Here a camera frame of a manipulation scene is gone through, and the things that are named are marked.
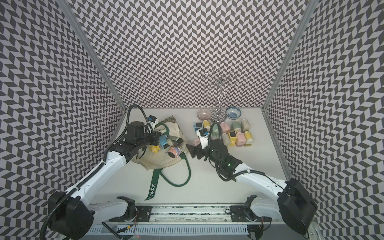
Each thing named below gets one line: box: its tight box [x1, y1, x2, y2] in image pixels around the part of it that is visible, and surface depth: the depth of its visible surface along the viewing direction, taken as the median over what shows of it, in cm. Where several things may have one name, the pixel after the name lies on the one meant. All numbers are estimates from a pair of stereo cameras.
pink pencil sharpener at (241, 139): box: [236, 132, 247, 147], surface depth 95 cm
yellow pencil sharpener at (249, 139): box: [244, 130, 254, 147], surface depth 96 cm
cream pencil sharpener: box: [240, 119, 251, 131], surface depth 101 cm
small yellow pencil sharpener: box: [149, 145, 161, 153], surface depth 93 cm
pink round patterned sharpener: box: [168, 146, 182, 159], surface depth 91 cm
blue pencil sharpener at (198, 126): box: [193, 122, 203, 134], surface depth 101 cm
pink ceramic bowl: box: [197, 108, 212, 121], surface depth 114 cm
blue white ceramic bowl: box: [225, 106, 242, 120], surface depth 114 cm
